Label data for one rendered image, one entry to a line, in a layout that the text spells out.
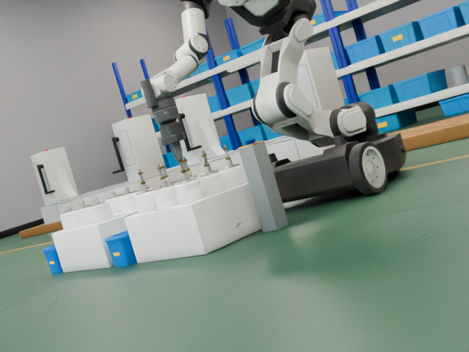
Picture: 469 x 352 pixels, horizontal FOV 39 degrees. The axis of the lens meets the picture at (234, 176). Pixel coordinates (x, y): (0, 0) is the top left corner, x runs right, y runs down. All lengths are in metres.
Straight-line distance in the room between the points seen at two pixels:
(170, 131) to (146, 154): 3.57
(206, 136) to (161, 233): 2.96
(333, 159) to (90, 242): 1.03
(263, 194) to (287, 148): 2.29
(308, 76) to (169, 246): 2.37
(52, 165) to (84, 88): 3.43
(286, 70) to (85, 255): 1.11
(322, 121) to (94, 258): 1.09
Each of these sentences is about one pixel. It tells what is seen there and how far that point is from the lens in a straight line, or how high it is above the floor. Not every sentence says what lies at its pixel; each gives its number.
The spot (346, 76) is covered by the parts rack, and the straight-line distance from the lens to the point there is 7.28.
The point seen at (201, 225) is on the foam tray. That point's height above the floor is 0.10.
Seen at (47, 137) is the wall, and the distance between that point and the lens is 9.63.
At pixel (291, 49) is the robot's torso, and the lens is 2.66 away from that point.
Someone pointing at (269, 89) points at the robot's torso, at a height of 0.50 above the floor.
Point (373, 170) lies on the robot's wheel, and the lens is 2.55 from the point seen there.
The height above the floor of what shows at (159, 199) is 0.22.
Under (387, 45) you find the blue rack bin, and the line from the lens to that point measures 7.07.
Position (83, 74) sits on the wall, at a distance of 10.28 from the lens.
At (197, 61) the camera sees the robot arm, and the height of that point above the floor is 0.66.
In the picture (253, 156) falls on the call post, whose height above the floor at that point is 0.27.
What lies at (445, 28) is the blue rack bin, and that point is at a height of 0.83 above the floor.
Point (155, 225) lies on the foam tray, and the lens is 2.38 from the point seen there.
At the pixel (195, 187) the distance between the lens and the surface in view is 2.28.
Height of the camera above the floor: 0.33
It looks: 3 degrees down
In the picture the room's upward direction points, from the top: 16 degrees counter-clockwise
